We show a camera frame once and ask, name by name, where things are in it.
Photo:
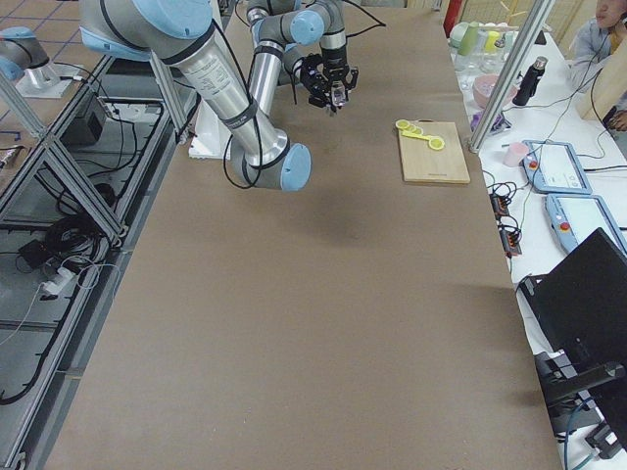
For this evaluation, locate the clear glass cup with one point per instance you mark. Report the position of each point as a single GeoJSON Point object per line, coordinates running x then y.
{"type": "Point", "coordinates": [339, 90]}

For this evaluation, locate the steel measuring jigger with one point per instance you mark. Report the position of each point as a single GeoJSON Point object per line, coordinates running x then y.
{"type": "Point", "coordinates": [334, 106]}

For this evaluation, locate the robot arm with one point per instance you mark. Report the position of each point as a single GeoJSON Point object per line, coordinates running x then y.
{"type": "Point", "coordinates": [183, 35]}
{"type": "Point", "coordinates": [275, 25]}

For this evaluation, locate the green plastic cup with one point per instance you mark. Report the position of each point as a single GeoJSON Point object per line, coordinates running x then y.
{"type": "Point", "coordinates": [469, 39]}

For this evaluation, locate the yellow plastic cup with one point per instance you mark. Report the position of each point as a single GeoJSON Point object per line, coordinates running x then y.
{"type": "Point", "coordinates": [490, 46]}

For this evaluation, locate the pink plastic cup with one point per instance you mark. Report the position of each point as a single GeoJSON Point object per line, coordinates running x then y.
{"type": "Point", "coordinates": [515, 153]}

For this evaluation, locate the lemon slice end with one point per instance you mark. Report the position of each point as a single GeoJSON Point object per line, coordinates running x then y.
{"type": "Point", "coordinates": [402, 124]}

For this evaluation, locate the yellow plastic spoon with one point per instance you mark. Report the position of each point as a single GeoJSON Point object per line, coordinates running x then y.
{"type": "Point", "coordinates": [423, 137]}

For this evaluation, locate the wooden cutting board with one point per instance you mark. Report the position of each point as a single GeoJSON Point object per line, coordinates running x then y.
{"type": "Point", "coordinates": [420, 164]}

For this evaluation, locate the pink bowl with ice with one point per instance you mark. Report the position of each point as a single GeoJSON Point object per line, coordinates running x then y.
{"type": "Point", "coordinates": [482, 88]}

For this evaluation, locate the black water bottle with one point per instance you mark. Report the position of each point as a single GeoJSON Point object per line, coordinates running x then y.
{"type": "Point", "coordinates": [530, 81]}

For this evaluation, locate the teach pendant far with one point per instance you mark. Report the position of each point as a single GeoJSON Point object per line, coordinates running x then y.
{"type": "Point", "coordinates": [553, 167]}

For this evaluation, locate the teach pendant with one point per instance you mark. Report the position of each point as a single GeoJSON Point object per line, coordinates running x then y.
{"type": "Point", "coordinates": [574, 217]}
{"type": "Point", "coordinates": [553, 167]}

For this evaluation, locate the teach pendant near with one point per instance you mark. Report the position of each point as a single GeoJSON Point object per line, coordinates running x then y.
{"type": "Point", "coordinates": [574, 217]}

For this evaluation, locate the black laptop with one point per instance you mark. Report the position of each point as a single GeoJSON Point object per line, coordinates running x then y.
{"type": "Point", "coordinates": [581, 308]}

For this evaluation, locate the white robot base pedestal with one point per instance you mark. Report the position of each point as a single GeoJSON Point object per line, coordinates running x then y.
{"type": "Point", "coordinates": [211, 136]}

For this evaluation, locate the aluminium frame post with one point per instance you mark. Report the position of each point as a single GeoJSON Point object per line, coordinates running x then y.
{"type": "Point", "coordinates": [525, 39]}

